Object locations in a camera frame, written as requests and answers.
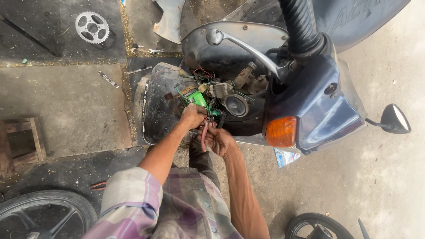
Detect person's right hand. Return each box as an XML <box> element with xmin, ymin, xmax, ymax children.
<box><xmin>197</xmin><ymin>121</ymin><xmax>238</xmax><ymax>159</ymax></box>

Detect person's left hand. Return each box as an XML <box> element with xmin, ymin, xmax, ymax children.
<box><xmin>180</xmin><ymin>103</ymin><xmax>208</xmax><ymax>130</ymax></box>

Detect red-handled pliers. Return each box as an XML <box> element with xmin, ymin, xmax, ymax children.
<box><xmin>200</xmin><ymin>120</ymin><xmax>210</xmax><ymax>153</ymax></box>

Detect green electrical unit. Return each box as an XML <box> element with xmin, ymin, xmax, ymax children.
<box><xmin>185</xmin><ymin>90</ymin><xmax>210</xmax><ymax>109</ymax></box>

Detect grey relay block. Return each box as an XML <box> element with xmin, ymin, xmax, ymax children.
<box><xmin>209</xmin><ymin>82</ymin><xmax>234</xmax><ymax>99</ymax></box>

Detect black round horn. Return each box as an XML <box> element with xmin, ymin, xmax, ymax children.
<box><xmin>223</xmin><ymin>94</ymin><xmax>249</xmax><ymax>117</ymax></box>

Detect black scooter front fender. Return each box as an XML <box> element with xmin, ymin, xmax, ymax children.
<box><xmin>133</xmin><ymin>62</ymin><xmax>200</xmax><ymax>145</ymax></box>

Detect orange turn signal lens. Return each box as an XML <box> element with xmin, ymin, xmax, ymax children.
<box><xmin>265</xmin><ymin>116</ymin><xmax>298</xmax><ymax>148</ymax></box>

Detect metal rod tool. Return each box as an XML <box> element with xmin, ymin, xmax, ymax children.
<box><xmin>126</xmin><ymin>66</ymin><xmax>153</xmax><ymax>75</ymax></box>

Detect silver brake lever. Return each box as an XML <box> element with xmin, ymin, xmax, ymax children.
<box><xmin>206</xmin><ymin>28</ymin><xmax>289</xmax><ymax>82</ymax></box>

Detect blue white plastic packet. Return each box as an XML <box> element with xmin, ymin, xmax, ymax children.
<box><xmin>274</xmin><ymin>147</ymin><xmax>301</xmax><ymax>168</ymax></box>

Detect plaid shirt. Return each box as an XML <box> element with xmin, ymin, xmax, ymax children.
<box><xmin>82</xmin><ymin>167</ymin><xmax>244</xmax><ymax>239</ymax></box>

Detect flat metal tool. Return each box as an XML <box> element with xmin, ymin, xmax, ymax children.
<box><xmin>98</xmin><ymin>71</ymin><xmax>119</xmax><ymax>89</ymax></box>

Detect silver scooter body panel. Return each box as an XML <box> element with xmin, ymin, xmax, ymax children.
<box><xmin>153</xmin><ymin>0</ymin><xmax>186</xmax><ymax>44</ymax></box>

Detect dark blue scooter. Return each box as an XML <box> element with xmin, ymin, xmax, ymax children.
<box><xmin>181</xmin><ymin>0</ymin><xmax>412</xmax><ymax>155</ymax></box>

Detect black motorcycle wheel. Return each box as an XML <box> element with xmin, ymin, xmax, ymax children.
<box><xmin>284</xmin><ymin>212</ymin><xmax>355</xmax><ymax>239</ymax></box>

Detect black spoked wheel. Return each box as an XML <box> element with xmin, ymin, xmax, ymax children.
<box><xmin>0</xmin><ymin>190</ymin><xmax>98</xmax><ymax>239</ymax></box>

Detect black round mirror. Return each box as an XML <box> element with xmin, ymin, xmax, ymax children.
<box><xmin>365</xmin><ymin>104</ymin><xmax>412</xmax><ymax>135</ymax></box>

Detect black ribbed handlebar grip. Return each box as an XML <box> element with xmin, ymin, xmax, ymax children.
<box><xmin>278</xmin><ymin>0</ymin><xmax>326</xmax><ymax>60</ymax></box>

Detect silver chain sprocket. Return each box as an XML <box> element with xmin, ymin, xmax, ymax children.
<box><xmin>75</xmin><ymin>11</ymin><xmax>110</xmax><ymax>44</ymax></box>

